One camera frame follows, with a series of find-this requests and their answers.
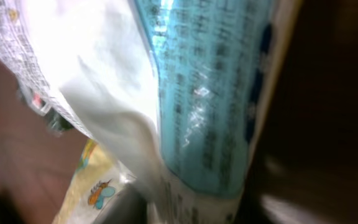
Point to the large white snack bag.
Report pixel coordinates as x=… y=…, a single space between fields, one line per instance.
x=172 y=95

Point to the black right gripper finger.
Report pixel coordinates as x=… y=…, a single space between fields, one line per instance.
x=127 y=207

